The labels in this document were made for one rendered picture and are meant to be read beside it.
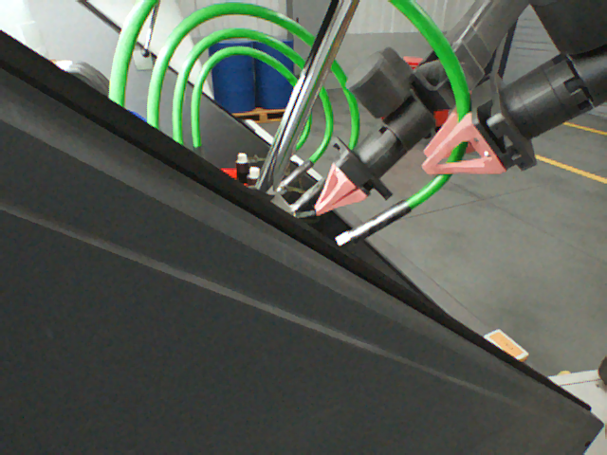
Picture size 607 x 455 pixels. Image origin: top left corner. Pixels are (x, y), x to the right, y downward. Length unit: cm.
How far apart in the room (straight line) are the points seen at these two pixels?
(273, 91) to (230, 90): 60
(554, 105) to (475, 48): 20
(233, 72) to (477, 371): 506
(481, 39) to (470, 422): 46
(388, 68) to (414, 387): 38
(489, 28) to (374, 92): 19
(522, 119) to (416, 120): 15
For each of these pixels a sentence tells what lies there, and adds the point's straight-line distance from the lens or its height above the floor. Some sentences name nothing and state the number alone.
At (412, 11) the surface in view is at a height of 137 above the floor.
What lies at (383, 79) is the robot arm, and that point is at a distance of 48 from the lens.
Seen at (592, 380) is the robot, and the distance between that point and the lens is 167.
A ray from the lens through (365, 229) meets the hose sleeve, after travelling 44.
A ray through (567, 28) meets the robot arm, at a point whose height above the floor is 136.
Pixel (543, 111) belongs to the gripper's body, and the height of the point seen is 130.
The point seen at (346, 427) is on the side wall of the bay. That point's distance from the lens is 18.
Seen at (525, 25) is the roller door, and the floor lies 117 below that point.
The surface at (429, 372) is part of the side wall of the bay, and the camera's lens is 19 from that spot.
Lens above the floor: 137
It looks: 30 degrees down
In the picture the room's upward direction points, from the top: straight up
